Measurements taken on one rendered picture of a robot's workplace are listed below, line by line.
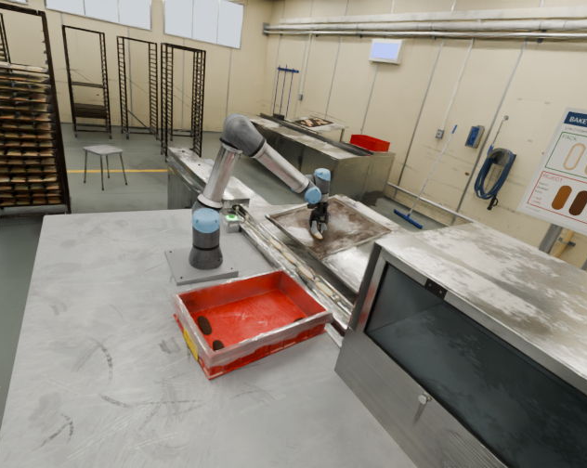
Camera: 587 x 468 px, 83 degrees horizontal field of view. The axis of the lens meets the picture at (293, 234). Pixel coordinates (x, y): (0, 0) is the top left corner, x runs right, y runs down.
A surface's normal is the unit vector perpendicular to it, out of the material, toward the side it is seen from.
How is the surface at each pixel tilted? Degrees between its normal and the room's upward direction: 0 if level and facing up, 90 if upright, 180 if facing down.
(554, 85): 90
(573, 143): 90
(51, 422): 0
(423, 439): 89
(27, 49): 90
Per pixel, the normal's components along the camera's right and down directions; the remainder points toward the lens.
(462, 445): -0.83, 0.13
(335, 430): 0.16, -0.89
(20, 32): 0.54, 0.44
